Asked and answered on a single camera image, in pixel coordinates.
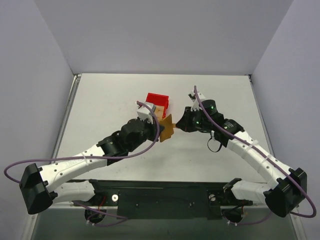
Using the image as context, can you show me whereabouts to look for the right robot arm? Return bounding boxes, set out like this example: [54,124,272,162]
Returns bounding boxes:
[176,98,307,218]

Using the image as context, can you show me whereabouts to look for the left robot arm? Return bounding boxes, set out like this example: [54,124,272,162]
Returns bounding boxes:
[19,118,165,215]

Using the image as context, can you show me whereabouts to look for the orange credit card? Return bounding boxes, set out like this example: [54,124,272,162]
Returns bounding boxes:
[154,105,166,120]

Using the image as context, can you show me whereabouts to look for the red plastic bin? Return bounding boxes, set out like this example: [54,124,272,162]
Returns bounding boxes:
[146,92,169,117]

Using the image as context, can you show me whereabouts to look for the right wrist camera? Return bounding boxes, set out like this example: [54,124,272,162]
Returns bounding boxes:
[188,90,206,112]

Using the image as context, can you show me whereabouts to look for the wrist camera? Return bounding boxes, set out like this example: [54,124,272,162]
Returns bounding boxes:
[136,101,156,125]
[188,90,206,112]

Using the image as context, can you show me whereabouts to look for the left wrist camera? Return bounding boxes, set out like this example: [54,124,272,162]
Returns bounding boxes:
[136,101,156,125]

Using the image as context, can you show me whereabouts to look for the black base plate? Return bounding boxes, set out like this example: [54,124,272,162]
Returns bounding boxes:
[83,179,253,220]

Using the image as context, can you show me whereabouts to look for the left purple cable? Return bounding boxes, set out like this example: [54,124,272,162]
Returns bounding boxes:
[3,100,161,227]

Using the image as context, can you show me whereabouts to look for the aluminium frame rail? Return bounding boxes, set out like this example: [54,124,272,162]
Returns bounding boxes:
[19,73,81,240]

